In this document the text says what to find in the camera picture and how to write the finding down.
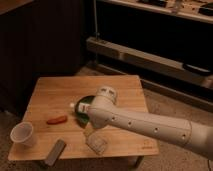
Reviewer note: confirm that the orange toy carrot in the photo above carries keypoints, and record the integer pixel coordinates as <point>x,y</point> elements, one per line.
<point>57,120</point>

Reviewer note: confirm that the wooden table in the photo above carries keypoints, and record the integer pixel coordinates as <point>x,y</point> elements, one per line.
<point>51,98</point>

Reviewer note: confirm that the long wooden shelf beam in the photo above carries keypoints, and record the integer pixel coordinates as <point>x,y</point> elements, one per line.
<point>148,61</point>

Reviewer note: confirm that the dark green bowl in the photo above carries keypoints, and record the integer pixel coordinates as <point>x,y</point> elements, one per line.
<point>83,119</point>

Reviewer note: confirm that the black object on shelf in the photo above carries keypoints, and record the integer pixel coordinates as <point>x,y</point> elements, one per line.
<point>197,70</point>

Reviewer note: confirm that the upper workbench shelf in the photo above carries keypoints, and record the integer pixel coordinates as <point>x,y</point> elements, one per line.
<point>187,9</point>

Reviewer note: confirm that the white ceramic cup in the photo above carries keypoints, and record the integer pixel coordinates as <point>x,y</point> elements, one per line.
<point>23,133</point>

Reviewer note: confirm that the white sponge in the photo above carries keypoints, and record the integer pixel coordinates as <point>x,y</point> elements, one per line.
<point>97,143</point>

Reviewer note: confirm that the grey rectangular block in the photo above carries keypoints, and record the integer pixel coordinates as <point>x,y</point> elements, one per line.
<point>55,153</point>

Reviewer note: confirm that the vertical metal pole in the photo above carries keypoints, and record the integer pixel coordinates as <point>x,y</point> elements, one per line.
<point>95,19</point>

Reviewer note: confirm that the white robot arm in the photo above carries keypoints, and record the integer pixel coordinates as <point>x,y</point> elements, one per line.
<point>189,135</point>

